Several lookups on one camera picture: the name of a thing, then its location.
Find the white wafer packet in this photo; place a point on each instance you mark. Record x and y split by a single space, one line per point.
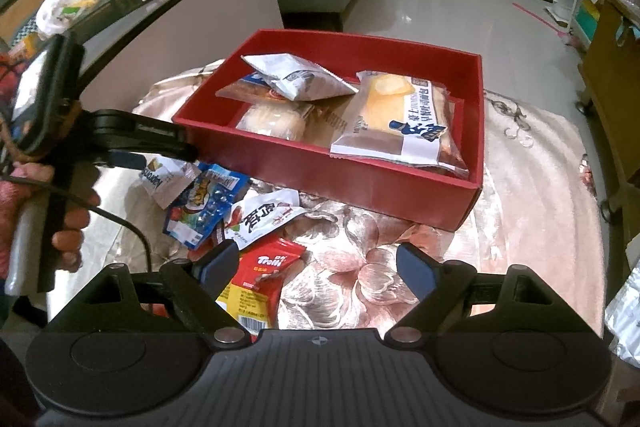
160 182

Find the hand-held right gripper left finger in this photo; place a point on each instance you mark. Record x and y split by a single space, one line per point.
220 264

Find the white round pastry packet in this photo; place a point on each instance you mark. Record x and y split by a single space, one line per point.
270 122

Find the dark green box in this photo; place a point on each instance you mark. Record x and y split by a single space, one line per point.
125 2

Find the wooden cabinet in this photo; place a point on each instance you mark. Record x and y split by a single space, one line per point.
615 82

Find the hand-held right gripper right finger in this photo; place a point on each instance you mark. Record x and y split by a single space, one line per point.
415 269

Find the blue white coconut packet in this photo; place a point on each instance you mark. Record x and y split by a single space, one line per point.
200 207

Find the grey white snack packet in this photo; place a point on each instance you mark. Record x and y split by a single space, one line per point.
300 79

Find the pale yellow bread packet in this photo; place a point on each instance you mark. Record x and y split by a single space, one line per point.
390 117

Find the red yellow gummy packet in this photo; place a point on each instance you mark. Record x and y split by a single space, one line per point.
260 277

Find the grey coffee table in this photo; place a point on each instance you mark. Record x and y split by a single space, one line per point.
225 17

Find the floral tablecloth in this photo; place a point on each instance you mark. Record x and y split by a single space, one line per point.
525 207

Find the red cardboard box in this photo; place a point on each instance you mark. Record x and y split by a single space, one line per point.
350 187

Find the silver foil bag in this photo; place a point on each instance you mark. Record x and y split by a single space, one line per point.
625 312

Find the person's left hand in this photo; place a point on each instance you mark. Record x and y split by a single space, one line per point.
75 217

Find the person's left forearm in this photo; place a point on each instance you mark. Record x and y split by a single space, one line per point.
6 227

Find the small white shelf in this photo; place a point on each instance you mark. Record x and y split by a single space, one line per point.
562 4

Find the white red snack packet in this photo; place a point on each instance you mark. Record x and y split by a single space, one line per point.
260 222

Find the green yellow storage bins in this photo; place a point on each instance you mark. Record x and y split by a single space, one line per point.
587 22

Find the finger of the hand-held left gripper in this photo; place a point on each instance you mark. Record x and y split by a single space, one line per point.
140 127
130 159

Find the blue label bread packet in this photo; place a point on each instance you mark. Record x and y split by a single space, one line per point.
245 91

